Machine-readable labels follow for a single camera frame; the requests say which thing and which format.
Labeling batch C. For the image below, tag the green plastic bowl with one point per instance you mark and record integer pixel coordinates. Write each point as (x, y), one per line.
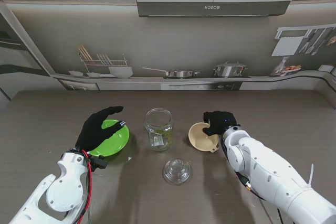
(115, 140)

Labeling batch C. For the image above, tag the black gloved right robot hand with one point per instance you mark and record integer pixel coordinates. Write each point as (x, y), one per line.
(220, 123)

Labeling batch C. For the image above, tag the mung beans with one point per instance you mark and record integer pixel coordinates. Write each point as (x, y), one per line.
(165, 134)

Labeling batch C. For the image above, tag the beige plastic funnel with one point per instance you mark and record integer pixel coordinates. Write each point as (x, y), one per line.
(202, 140)

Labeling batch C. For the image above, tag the clear glass jar lid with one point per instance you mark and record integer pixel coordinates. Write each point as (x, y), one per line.
(178, 171)

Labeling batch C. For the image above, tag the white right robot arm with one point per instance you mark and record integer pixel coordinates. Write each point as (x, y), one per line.
(275, 176)

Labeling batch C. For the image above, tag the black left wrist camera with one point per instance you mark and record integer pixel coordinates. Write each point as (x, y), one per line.
(99, 163)

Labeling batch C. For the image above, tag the printed kitchen scene backdrop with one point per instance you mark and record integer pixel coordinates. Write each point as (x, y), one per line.
(183, 45)

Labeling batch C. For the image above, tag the clear glass jar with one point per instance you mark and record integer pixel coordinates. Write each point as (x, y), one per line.
(158, 134)

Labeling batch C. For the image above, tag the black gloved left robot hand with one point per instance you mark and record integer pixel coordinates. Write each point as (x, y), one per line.
(92, 132)

